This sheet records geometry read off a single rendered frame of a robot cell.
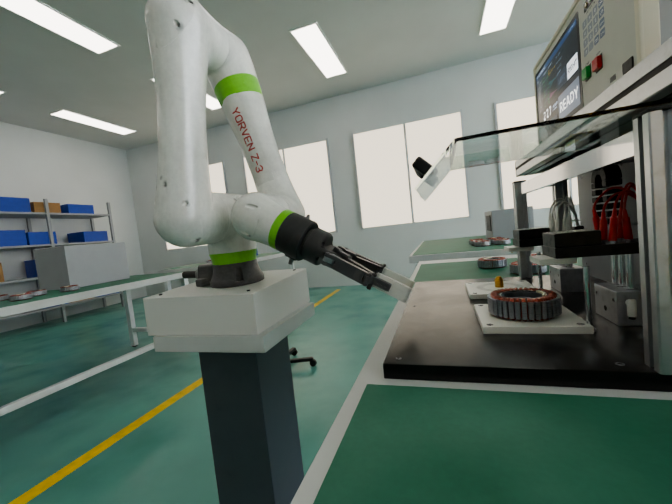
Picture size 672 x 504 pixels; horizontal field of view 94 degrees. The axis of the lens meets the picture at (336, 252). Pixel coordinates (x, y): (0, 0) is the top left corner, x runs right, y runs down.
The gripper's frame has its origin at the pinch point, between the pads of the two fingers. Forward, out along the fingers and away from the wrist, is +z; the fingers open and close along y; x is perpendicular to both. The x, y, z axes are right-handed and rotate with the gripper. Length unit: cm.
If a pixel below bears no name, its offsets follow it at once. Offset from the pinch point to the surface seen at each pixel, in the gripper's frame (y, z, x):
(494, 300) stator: 2.7, 16.3, 5.8
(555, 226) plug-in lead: -22.3, 25.8, 23.6
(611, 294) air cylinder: 2.1, 30.8, 14.4
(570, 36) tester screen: -10, 9, 55
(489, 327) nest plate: 7.4, 16.5, 2.2
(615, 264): -1.9, 30.8, 19.2
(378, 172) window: -472, -124, 50
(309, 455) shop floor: -57, -5, -100
